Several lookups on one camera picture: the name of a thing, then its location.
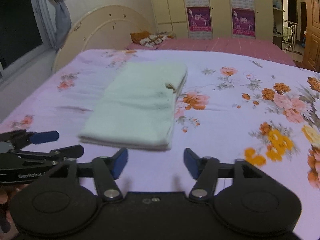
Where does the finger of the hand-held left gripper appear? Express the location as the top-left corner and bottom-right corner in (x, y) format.
(0, 129), (60, 150)
(9, 144), (84, 163)

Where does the cream curved bed headboard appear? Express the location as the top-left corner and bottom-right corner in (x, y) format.
(51, 5), (157, 73)

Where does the brown wooden door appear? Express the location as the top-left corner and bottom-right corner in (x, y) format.
(301, 0), (320, 72)

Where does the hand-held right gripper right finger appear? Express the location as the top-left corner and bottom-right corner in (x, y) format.
(184, 148), (263, 200)

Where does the cream wardrobe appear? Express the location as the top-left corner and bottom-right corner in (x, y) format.
(146, 0), (285, 40)

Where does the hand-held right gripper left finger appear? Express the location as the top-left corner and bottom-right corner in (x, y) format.
(47, 147), (128, 202)

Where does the cream white small garment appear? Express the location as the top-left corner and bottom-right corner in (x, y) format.
(78, 62), (188, 152)

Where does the pink bed mattress cover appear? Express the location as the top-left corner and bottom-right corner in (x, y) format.
(125, 37), (297, 67)

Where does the lilac floral bed sheet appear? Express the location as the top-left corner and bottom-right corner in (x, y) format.
(0, 49), (320, 240)

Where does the dark glass window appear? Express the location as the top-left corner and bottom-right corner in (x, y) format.
(0, 0), (54, 80)

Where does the grey curtain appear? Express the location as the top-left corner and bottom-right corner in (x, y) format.
(27, 0), (73, 50)

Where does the person's left hand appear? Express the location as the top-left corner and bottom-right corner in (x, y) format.
(0, 184), (29, 205)

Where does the orange pillow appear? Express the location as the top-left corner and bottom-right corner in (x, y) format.
(130, 31), (152, 44)

